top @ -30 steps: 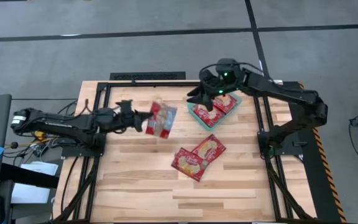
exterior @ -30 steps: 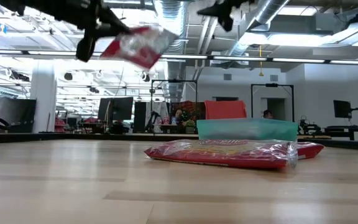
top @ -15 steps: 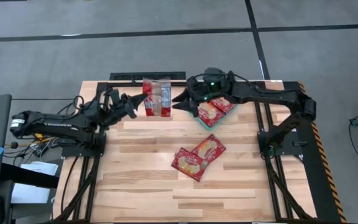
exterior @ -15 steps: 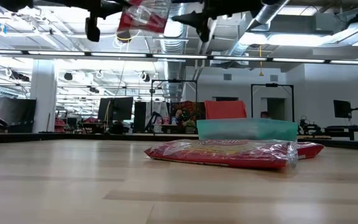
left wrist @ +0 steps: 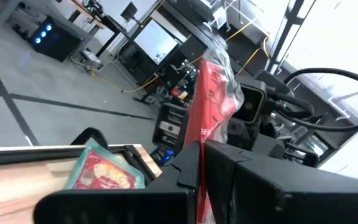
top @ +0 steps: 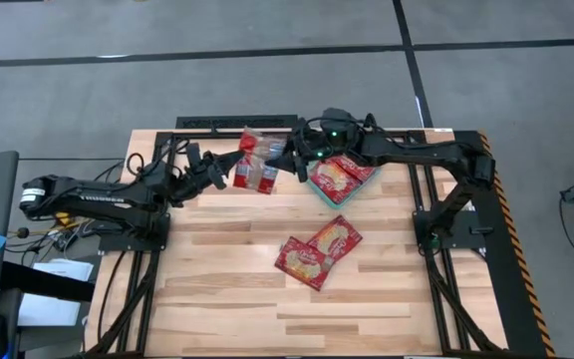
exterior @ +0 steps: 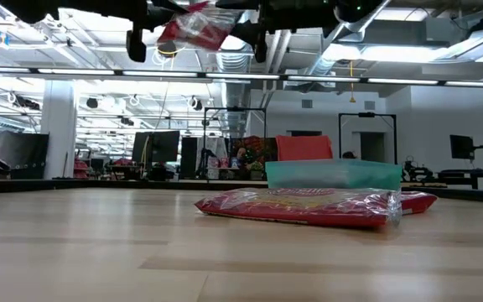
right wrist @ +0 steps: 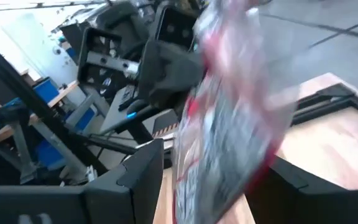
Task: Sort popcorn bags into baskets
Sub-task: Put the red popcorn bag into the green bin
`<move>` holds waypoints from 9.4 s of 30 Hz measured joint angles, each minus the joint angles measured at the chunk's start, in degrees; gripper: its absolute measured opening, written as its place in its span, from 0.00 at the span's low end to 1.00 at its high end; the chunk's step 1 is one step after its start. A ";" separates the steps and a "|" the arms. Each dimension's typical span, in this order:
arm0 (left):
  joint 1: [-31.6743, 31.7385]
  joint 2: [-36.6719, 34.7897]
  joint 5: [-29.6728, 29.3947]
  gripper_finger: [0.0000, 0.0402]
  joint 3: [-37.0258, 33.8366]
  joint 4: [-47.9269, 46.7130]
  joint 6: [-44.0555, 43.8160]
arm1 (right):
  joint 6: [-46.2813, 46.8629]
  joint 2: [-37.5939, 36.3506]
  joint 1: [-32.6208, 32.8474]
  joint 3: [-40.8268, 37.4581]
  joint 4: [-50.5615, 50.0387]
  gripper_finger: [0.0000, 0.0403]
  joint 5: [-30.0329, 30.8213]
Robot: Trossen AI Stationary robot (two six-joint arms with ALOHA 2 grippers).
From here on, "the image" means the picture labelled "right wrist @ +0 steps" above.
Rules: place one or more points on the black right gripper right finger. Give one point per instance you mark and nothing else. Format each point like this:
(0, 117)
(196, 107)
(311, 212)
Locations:
(278, 199)

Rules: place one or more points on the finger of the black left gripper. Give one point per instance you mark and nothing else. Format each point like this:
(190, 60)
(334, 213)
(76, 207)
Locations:
(174, 26)
(169, 71)

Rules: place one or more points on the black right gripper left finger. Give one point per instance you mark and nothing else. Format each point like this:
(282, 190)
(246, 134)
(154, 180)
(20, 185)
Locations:
(129, 186)

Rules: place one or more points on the red popcorn bag clear wrap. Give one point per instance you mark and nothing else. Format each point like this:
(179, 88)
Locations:
(228, 124)

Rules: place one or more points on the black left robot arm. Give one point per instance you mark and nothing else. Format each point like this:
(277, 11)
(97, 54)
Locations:
(113, 15)

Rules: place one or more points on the wooden workbench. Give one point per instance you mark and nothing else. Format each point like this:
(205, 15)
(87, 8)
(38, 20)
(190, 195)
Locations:
(61, 93)

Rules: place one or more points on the black yellow hazard tape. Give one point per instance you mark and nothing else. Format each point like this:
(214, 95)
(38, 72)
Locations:
(166, 130)

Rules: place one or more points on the blue storage bin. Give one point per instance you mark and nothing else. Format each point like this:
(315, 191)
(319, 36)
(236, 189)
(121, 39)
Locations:
(82, 119)
(46, 90)
(50, 154)

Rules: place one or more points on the black diagonal frame beam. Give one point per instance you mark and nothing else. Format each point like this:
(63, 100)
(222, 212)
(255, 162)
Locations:
(36, 105)

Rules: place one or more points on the black table edge frame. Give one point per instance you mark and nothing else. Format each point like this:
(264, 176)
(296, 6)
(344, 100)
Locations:
(331, 102)

